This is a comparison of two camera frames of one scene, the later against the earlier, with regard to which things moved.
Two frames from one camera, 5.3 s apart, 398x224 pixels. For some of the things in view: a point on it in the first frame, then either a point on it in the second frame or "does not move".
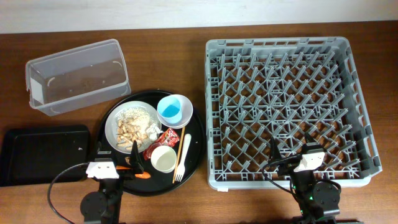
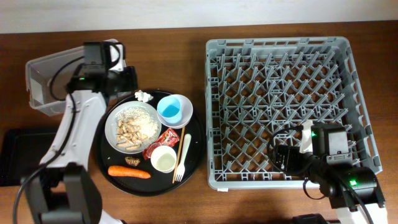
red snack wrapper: (168, 138) does not move
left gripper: (135, 166) → (130, 84)
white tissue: (153, 131) → (142, 96)
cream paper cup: (163, 158) does not move
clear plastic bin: (74, 79) does not move
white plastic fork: (180, 170) does not move
